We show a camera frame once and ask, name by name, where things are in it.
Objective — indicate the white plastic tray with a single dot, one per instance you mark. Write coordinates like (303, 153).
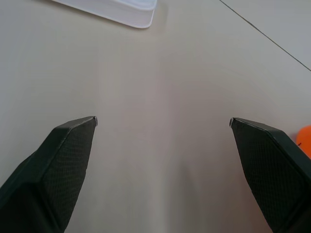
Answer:
(116, 11)

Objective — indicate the orange round object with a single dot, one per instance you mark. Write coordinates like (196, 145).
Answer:
(304, 138)

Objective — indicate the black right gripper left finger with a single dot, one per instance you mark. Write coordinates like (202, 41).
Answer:
(51, 174)

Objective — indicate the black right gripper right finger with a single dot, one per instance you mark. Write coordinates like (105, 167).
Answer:
(272, 174)

